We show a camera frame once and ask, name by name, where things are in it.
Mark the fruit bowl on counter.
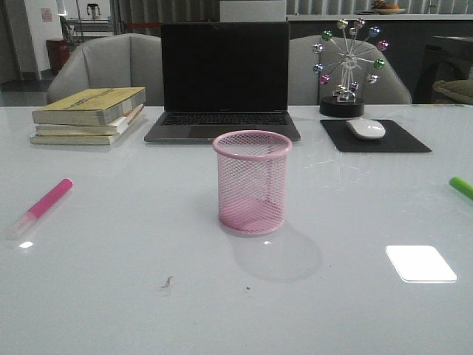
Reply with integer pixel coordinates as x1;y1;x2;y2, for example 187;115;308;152
371;0;405;15

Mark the white box behind laptop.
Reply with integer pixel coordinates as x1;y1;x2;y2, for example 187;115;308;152
220;1;287;22

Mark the grey armchair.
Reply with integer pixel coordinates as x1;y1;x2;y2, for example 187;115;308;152
47;33;164;106
288;35;412;105

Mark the olive cushion seat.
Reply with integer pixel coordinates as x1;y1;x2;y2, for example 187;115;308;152
432;79;473;105

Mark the white computer mouse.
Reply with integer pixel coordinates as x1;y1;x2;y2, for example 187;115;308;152
346;118;386;140

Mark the left grey armchair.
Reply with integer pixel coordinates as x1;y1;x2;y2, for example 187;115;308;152
47;33;164;106

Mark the ferris wheel desk toy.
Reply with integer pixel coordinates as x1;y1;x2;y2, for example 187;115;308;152
312;18;387;118

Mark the top yellow book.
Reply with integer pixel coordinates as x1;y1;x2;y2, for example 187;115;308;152
32;87;146;126

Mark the green highlighter pen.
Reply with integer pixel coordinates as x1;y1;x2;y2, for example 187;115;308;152
449;176;473;200

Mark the right grey armchair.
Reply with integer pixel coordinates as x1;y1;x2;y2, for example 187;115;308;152
288;35;412;105

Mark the pink highlighter pen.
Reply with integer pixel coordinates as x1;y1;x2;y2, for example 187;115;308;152
6;178;73;240

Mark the red trash bin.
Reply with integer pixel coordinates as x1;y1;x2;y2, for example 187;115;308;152
46;38;70;75

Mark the bottom yellow book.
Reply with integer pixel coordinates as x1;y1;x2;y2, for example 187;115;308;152
30;114;141;145

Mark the dark grey laptop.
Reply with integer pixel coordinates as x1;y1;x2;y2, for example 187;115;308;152
144;22;300;143

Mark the pink mesh pen holder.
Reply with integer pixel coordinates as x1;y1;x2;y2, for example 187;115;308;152
212;130;292;235

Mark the black mouse pad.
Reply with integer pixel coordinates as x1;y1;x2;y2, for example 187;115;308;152
320;119;432;153

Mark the middle cream book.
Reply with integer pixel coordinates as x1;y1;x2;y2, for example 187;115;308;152
36;104;144;136

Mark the yellow book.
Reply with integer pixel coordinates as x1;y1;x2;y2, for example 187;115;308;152
30;114;141;145
32;87;146;126

